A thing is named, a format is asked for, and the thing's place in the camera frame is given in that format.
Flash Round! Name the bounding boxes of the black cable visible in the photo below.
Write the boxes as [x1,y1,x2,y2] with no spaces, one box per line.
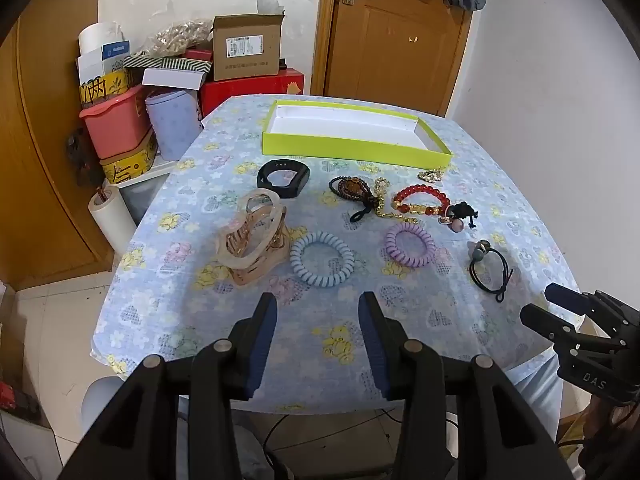
[262,407,456,480]

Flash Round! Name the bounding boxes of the black beaded hair tie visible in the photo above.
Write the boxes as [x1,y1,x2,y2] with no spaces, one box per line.
[468,240,515,303]

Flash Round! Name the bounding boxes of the dark carved ornament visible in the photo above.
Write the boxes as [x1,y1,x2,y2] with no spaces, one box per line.
[67,127,103,188]

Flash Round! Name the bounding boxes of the translucent beige hair claw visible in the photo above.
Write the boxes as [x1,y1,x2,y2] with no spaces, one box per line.
[215,188,292,288]

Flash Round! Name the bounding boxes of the green shallow cardboard tray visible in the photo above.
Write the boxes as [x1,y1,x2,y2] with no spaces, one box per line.
[262,100,453,168]

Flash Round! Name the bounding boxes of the black watch band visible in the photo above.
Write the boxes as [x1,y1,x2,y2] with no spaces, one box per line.
[256,159,310,195]

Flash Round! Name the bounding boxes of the red bead bracelet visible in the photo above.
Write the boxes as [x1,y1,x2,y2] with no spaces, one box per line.
[391,184,448,218]

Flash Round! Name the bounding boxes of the blue spiral hair tie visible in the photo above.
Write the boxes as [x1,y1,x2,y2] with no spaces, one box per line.
[290,230,355,288]

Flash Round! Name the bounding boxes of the white flat box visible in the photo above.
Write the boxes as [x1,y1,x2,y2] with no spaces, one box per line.
[142,67,207,90]

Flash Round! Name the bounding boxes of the brown cardboard box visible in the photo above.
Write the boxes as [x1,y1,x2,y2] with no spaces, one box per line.
[212,10,286,82]

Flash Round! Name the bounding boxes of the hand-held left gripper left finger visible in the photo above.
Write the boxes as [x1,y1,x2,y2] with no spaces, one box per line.
[57,292,278,480]

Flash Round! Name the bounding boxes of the white roll brown core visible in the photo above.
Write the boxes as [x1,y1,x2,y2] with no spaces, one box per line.
[89,185,138,256]

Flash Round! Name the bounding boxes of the white paper roll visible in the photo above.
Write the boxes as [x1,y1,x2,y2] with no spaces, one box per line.
[78,22,126,56]

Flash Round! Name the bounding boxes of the purple spiral hair tie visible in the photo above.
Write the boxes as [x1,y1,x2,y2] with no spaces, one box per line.
[385,221,437,267]

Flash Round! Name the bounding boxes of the lavender plastic bin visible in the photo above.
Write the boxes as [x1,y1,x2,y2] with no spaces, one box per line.
[145,89,205,161]

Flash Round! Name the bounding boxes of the large red gift box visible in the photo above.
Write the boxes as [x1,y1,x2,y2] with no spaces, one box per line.
[200,67,306,116]

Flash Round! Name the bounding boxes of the wooden wardrobe panel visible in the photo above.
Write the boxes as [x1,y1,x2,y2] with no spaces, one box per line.
[0,10,116,291]

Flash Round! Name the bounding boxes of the white storage drawer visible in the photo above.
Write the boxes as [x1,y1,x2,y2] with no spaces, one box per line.
[117,157,186,221]

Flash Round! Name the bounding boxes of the yellow printed tin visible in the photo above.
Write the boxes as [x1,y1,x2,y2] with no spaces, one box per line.
[99,130,160,184]
[80,67,146,108]

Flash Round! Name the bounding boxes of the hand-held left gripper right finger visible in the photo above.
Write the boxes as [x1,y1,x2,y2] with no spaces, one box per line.
[359,291,576,480]

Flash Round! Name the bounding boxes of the blue floral tablecloth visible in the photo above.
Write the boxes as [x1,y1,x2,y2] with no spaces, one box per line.
[90,95,583,413]

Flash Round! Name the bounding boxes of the clear bag of nuts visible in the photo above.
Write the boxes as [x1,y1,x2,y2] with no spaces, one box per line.
[150,20,216,58]

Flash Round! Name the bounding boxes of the brown wooden door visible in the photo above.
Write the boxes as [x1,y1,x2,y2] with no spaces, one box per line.
[324,0,473,117]

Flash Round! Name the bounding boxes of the brown bead bracelet black cord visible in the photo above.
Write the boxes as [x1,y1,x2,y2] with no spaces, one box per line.
[329,175,378,224]

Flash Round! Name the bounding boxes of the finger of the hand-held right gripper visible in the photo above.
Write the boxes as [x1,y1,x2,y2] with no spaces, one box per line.
[519,304,583,348]
[544,282,603,317]

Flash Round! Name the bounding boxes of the pink plastic bin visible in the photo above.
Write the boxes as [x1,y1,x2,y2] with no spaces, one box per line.
[80,85,155,160]

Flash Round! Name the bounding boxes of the black bow hair tie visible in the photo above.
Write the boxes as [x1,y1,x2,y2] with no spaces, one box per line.
[439,201,480,235]

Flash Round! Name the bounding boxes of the gold chain bracelet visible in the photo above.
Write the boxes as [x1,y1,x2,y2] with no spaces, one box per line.
[372,177,423,226]

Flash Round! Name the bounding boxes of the white and blue box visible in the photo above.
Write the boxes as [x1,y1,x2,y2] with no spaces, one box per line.
[76,40,132,81]

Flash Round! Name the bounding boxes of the green striped flat box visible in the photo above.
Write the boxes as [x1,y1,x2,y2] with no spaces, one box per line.
[123,55,213,75]

